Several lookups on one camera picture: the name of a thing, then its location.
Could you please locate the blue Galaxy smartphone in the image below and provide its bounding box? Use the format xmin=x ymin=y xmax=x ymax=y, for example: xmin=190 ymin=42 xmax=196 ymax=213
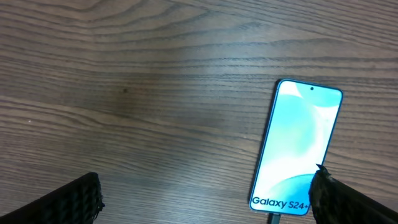
xmin=249 ymin=79 xmax=343 ymax=216

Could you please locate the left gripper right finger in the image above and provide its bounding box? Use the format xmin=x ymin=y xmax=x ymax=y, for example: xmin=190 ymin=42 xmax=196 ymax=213
xmin=308 ymin=164 xmax=397 ymax=224

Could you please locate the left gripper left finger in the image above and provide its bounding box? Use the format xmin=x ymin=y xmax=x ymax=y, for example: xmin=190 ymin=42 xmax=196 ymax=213
xmin=1 ymin=172 xmax=105 ymax=224

